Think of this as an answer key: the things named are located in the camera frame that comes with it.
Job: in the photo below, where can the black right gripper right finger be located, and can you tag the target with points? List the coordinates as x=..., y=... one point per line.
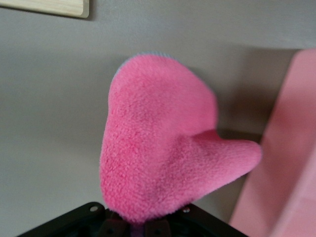
x=158, y=229

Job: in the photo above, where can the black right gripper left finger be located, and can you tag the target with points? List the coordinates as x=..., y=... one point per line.
x=113, y=229

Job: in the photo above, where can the pink cloth with grey trim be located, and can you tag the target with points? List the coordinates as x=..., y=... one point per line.
x=158, y=135

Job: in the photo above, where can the pink plastic bin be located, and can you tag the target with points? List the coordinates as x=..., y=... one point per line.
x=284, y=160

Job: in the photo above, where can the wooden cutting board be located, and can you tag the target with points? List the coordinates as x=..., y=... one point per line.
x=49, y=6

